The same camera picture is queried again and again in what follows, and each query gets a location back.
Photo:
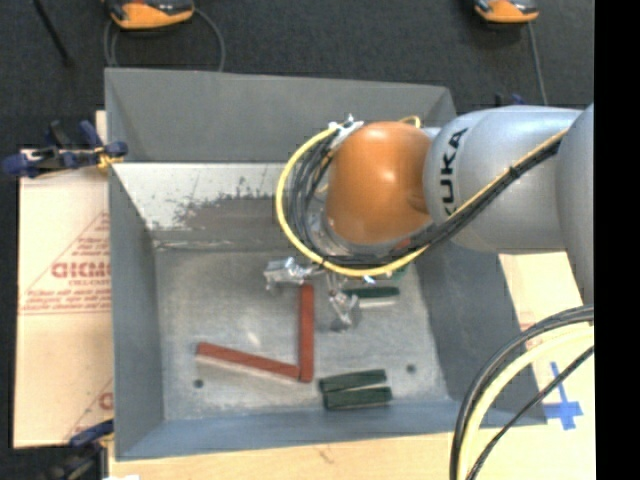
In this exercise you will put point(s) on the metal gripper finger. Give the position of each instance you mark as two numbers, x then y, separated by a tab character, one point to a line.
285	270
344	310

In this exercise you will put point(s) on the dark green flat block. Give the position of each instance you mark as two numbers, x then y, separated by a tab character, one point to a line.
358	398
353	380
377	293

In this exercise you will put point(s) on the red-brown flat block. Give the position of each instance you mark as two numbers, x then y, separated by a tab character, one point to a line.
307	333
240	360

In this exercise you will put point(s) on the grey metal bin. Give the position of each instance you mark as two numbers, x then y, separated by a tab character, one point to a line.
225	308

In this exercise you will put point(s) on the brown cardboard board red print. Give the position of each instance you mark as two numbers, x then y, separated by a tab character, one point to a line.
60	293

